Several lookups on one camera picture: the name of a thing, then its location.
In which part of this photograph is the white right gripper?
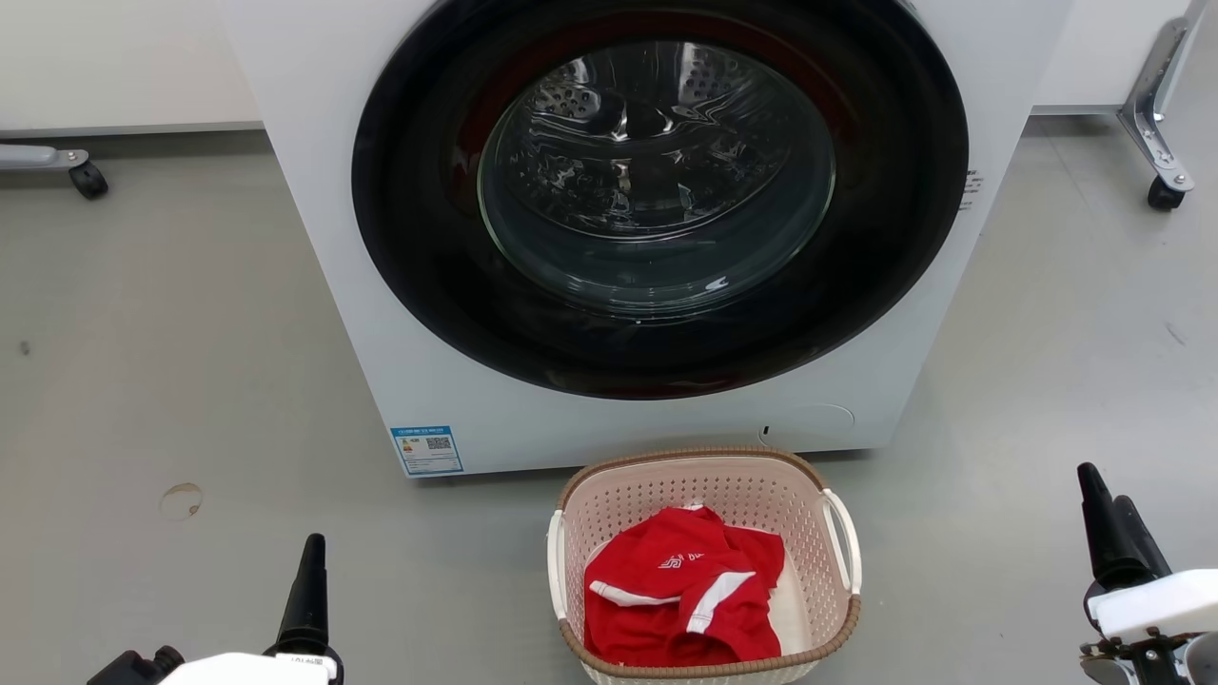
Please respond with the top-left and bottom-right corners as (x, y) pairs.
(1077, 462), (1218, 685)

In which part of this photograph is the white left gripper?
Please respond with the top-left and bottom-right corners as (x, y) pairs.
(160, 533), (345, 685)

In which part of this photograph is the beige perforated laundry basket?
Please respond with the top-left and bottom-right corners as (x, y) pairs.
(546, 446), (863, 685)

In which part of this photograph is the blue energy label sticker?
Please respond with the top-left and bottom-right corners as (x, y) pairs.
(390, 425), (465, 477)

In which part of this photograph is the red garment with white stripes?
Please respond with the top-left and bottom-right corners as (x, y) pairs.
(582, 504), (787, 668)

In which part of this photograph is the black round washer door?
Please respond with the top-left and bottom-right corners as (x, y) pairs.
(351, 0), (971, 401)

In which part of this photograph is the white front-load washing machine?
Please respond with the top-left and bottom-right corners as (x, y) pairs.
(221, 0), (1074, 480)

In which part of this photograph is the white partition panel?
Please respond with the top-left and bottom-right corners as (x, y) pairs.
(1031, 0), (1196, 117)
(0, 0), (265, 140)

